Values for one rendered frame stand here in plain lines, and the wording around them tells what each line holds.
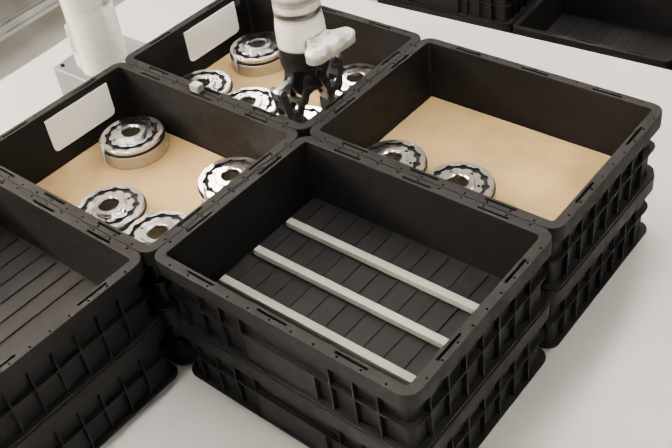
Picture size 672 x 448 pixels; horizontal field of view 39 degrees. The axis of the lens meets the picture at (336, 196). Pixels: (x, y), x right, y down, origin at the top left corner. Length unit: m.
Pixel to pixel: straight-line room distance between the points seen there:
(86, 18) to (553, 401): 1.05
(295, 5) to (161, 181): 0.35
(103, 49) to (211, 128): 0.41
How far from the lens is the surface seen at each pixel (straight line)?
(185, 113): 1.52
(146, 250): 1.22
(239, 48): 1.71
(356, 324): 1.21
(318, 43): 1.38
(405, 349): 1.17
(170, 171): 1.51
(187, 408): 1.33
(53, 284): 1.38
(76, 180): 1.55
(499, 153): 1.45
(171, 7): 2.26
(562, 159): 1.44
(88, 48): 1.84
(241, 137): 1.44
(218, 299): 1.14
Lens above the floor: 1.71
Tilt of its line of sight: 39 degrees down
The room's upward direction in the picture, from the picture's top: 8 degrees counter-clockwise
